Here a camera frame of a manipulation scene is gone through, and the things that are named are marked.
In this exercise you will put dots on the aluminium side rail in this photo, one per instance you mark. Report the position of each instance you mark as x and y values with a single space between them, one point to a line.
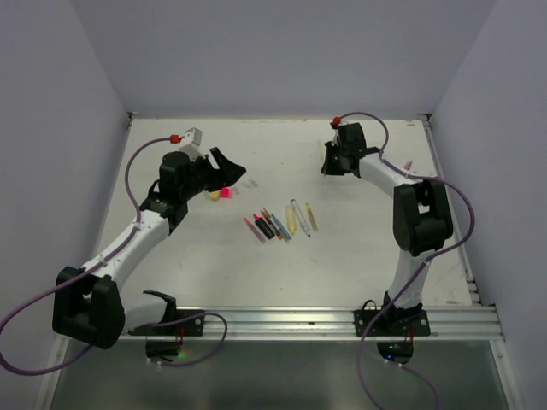
451 281
99 157

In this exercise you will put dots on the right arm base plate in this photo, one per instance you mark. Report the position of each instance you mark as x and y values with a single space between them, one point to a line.
396 322

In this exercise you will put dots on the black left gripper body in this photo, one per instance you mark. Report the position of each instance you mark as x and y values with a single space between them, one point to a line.
200 179

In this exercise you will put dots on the left aluminium side rail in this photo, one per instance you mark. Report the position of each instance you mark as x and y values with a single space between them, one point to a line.
99 157

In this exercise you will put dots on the yellow highlighter pen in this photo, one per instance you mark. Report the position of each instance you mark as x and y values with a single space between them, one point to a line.
290 219

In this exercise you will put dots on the pink clear pen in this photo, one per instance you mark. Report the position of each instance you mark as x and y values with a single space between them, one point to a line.
255 231

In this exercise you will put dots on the blue capped white pen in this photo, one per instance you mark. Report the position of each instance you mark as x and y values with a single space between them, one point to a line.
300 217

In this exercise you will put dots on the right aluminium side rail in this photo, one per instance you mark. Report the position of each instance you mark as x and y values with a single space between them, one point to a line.
451 281

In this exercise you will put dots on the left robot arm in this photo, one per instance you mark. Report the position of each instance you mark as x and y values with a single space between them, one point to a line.
87 301

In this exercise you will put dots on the pink highlighter cap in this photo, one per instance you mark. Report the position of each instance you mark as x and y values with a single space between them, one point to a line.
226 193

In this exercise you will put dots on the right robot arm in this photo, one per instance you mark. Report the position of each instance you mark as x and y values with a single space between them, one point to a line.
421 218

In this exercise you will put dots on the pale yellow pen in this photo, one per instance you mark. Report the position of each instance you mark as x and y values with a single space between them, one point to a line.
311 218

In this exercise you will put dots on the green clear pen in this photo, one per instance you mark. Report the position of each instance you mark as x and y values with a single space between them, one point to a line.
274 225

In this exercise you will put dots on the red orange-tipped pen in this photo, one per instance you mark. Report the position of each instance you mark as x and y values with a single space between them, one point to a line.
272 226

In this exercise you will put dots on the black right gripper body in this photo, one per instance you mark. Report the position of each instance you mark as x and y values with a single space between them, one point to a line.
343 151

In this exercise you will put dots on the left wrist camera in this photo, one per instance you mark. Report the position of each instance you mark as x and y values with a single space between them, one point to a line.
191 142

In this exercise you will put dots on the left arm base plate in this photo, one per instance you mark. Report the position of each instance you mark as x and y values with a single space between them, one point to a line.
181 323

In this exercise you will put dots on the black highlighter body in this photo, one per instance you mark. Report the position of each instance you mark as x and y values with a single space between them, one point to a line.
263 226

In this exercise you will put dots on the aluminium front rail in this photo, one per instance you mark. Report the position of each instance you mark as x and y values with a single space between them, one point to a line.
337 324

